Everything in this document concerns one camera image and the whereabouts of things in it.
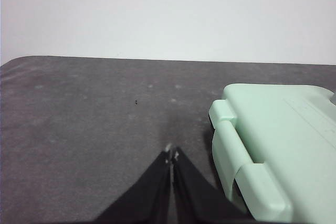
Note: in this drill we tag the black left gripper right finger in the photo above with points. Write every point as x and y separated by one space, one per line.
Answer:
197 197

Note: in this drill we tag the mint green breakfast machine base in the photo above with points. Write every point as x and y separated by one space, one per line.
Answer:
223 161

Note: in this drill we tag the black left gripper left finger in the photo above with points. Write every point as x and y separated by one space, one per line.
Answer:
147 195

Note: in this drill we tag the mint green griddle cover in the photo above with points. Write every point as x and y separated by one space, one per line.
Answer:
288 142

